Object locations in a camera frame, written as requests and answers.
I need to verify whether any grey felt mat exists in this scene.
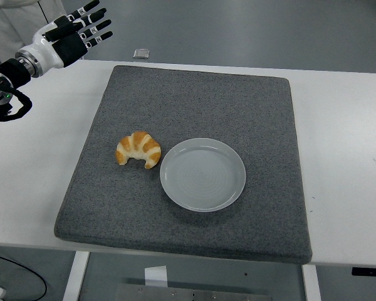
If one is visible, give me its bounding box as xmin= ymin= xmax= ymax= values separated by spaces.
xmin=53 ymin=65 xmax=313 ymax=266

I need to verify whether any black table control panel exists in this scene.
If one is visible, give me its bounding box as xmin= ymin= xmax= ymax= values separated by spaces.
xmin=351 ymin=267 xmax=376 ymax=277

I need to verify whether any black floor cable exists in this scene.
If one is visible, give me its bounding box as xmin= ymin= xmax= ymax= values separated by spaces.
xmin=0 ymin=252 xmax=48 ymax=301

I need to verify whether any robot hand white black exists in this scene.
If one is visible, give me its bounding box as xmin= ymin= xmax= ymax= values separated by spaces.
xmin=18 ymin=0 xmax=114 ymax=75

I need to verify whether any croissant bread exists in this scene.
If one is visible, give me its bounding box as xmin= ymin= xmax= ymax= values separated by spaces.
xmin=115 ymin=130 xmax=162 ymax=170

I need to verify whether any person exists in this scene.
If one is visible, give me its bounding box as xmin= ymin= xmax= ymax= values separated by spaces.
xmin=0 ymin=0 xmax=79 ymax=60

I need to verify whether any pale grey round plate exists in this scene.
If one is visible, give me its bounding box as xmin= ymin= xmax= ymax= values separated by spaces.
xmin=159 ymin=137 xmax=247 ymax=213

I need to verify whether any white table leg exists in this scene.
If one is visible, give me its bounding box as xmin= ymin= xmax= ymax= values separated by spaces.
xmin=301 ymin=265 xmax=322 ymax=301
xmin=62 ymin=250 xmax=91 ymax=301

